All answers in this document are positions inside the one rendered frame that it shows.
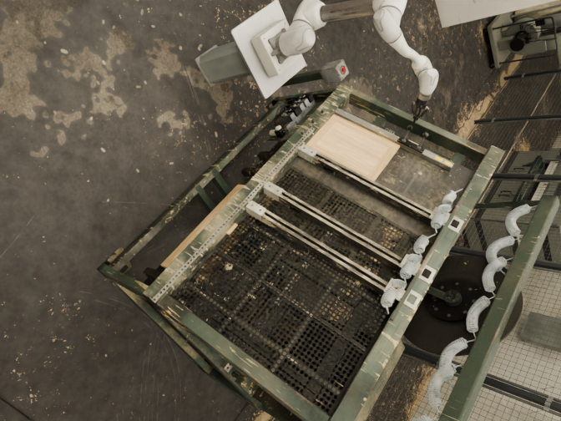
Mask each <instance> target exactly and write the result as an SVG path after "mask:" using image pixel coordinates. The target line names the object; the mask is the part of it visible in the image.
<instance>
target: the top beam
mask: <svg viewBox="0 0 561 421"><path fill-rule="evenodd" d="M504 153H505V151H504V150H501V149H499V148H497V147H495V146H493V145H491V147H490V148H489V150H488V152H487V153H486V155H485V156H484V158H483V161H482V162H481V164H480V166H479V167H478V169H477V170H476V172H475V174H474V175H473V177H472V179H471V180H470V182H471V183H473V185H472V187H471V188H470V190H469V192H468V193H467V195H466V197H465V198H464V200H463V202H462V204H461V205H460V207H459V208H458V210H457V212H456V214H455V216H456V217H457V218H459V219H461V220H462V221H464V223H463V224H462V227H461V229H460V230H459V232H458V233H457V232H455V231H452V230H450V229H449V228H447V229H446V231H445V233H444V234H443V236H442V238H441V240H440V241H439V243H438V244H437V247H436V248H435V250H434V252H433V253H432V255H431V257H430V258H429V260H428V262H427V264H426V265H428V266H429V267H431V268H433V269H434V270H436V273H435V275H434V277H433V278H432V280H431V282H430V283H429V284H428V283H426V282H424V281H423V280H421V279H419V278H418V279H417V281H416V283H415V284H414V286H413V288H412V290H413V291H415V292H417V293H418V294H420V295H421V296H422V298H421V300H420V302H419V303H418V304H417V307H416V309H415V310H412V309H411V308H410V307H408V306H406V305H404V304H402V307H401V308H400V310H399V312H398V314H397V315H396V317H395V318H394V320H393V321H391V320H390V318H389V319H388V321H387V323H386V325H385V327H384V328H383V329H382V331H381V333H380V335H379V337H378V338H377V340H376V342H375V343H374V345H373V347H372V348H371V351H370V352H369V353H368V355H367V356H366V359H365V361H364V362H363V364H362V365H361V367H360V369H359V370H358V372H357V374H356V376H355V377H354V379H353V380H352V382H351V384H350V386H349V388H348V389H347V391H346V393H345V394H344V396H343V398H342V399H341V401H340V402H339V404H338V406H337V408H336V410H335V412H334V413H333V414H332V416H331V418H330V420H329V421H355V420H356V417H357V415H358V414H359V413H360V411H361V408H362V407H363V405H364V403H365V402H366V400H367V398H368V396H369V394H370V393H371V391H372V389H373V387H374V386H375V384H376V382H377V379H379V377H380V375H381V373H382V371H383V369H384V367H385V366H386V365H387V362H388V360H389V358H390V357H391V355H392V353H393V351H394V350H395V348H396V346H397V344H398V343H399V341H400V339H401V337H402V335H403V333H404V332H405V330H406V329H407V326H408V324H409V323H410V321H411V320H412V317H413V316H414V314H415V312H416V310H417V309H418V307H419V305H420V303H421V302H422V299H423V298H424V296H425V295H426V293H427V290H428V288H429V287H430V286H431V284H432V282H433V280H434V278H435V276H436V275H437V273H438V271H439V269H440V267H441V266H442V264H443V262H444V260H445V259H446V257H447V254H448V253H449V251H450V250H451V248H452V246H453V244H454V242H455V240H456V239H457V237H458V235H459V233H460V232H461V230H462V228H463V226H464V225H465V223H466V221H467V219H468V217H469V216H470V214H471V212H472V211H473V208H474V206H475V205H476V204H477V202H478V199H479V197H480V196H481V194H482V193H483V190H484V189H485V187H486V185H487V183H488V182H489V180H490V178H491V176H492V175H493V172H494V171H495V169H496V168H497V166H498V163H499V162H500V160H501V159H502V157H503V155H504ZM470 182H469V183H470ZM416 300H417V297H415V296H413V295H412V294H411V293H410V295H409V297H408V298H407V302H410V303H411V304H412V305H414V303H415V301H416Z"/></svg>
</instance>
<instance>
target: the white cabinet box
mask: <svg viewBox="0 0 561 421"><path fill-rule="evenodd" d="M435 1H436V4H437V10H438V14H439V18H440V21H441V24H442V27H443V28H445V27H449V26H452V25H456V24H459V23H466V22H470V21H473V20H477V19H481V18H487V17H491V16H494V15H499V14H502V13H508V12H512V11H516V10H519V9H523V8H529V7H533V6H537V5H540V4H544V3H550V2H554V1H558V0H435Z"/></svg>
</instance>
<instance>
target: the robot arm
mask: <svg viewBox="0 0 561 421"><path fill-rule="evenodd" d="M406 5H407V0H351V1H346V2H342V3H333V4H328V5H325V4H324V3H323V2H321V1H320V0H303V1H302V2H301V4H300V5H299V7H298V8H297V10H296V14H295V16H294V18H293V21H292V24H291V25H290V26H289V28H288V29H287V30H286V29H285V28H283V29H281V31H280V32H278V34H276V35H275V36H274V37H273V38H269V39H268V43H269V44H270V45H271V47H272V49H273V51H272V52H271V54H270V55H271V56H272V57H274V56H276V57H277V59H278V63H279V64H283V62H284V61H285V60H286V59H287V58H289V57H290V56H295V55H298V54H301V53H304V52H306V51H308V50H309V49H311V47H312V46H313V45H314V43H315V41H316V35H315V33H314V31H315V30H317V29H318V28H321V27H324V26H325V25H326V23H327V22H331V21H337V20H343V19H348V18H359V17H365V16H371V15H374V16H373V22H374V25H375V28H376V30H377V31H378V33H379V34H380V36H381V37H382V38H383V39H384V40H385V41H386V42H387V43H388V44H389V45H391V46H392V47H393V48H394V49H396V51H398V52H399V54H401V55H402V56H403V57H405V58H409V59H411V61H412V68H413V71H414V73H415V75H416V76H417V77H418V81H419V90H418V93H417V100H416V101H412V114H413V119H414V120H413V122H412V123H413V124H415V123H416V121H417V120H418V119H419V117H420V118H421V117H422V116H423V115H424V114H425V113H426V111H428V110H429V109H430V108H429V107H427V102H428V100H429V99H430V98H431V96H432V92H433V91H434V89H435V88H436V86H437V81H438V71H437V70H436V69H434V68H432V65H431V62H430V60H429V59H428V58H427V57H426V56H423V55H421V56H420V55H419V54H418V53H417V52H416V51H414V50H413V49H411V48H409V46H408V45H407V43H406V40H405V38H404V37H403V34H402V30H401V29H400V28H399V26H400V22H401V17H402V15H403V13H404V10H405V7H406ZM415 104H416V106H417V107H416V110H415ZM424 108H425V110H424V112H423V113H422V114H421V112H422V109H424ZM418 109H419V112H418V114H417V111H418Z"/></svg>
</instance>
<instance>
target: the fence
mask: <svg viewBox="0 0 561 421"><path fill-rule="evenodd" d="M334 114H336V115H338V116H340V117H342V118H343V119H346V120H348V121H351V122H352V123H354V124H357V125H359V126H361V127H362V128H364V129H367V130H369V131H371V132H373V133H375V134H378V135H380V136H381V137H383V138H385V139H388V140H390V141H391V142H393V143H396V144H398V145H400V148H402V149H405V150H407V151H409V152H411V153H413V154H415V155H417V156H419V157H421V158H423V159H425V160H428V161H430V162H432V163H433V164H435V165H438V166H440V167H442V168H443V169H445V170H448V171H450V169H451V168H452V166H453V165H454V163H453V162H451V161H449V160H446V159H444V158H442V157H440V156H438V155H435V154H433V153H432V152H430V151H428V150H424V151H423V153H420V152H418V151H416V150H413V149H411V148H409V147H407V146H405V145H403V144H401V143H399V142H397V140H398V139H399V138H400V137H398V136H396V135H394V134H391V133H389V132H387V131H385V130H384V129H381V128H379V127H376V126H375V125H373V124H370V123H368V122H366V121H365V120H363V119H359V118H357V117H356V116H354V115H352V114H349V113H347V112H346V111H343V110H341V109H338V108H337V109H336V111H335V112H334ZM436 156H437V157H439V158H442V162H441V161H439V160H436V159H435V157H436ZM445 160H446V161H448V162H450V163H452V165H451V166H450V165H446V164H444V162H445Z"/></svg>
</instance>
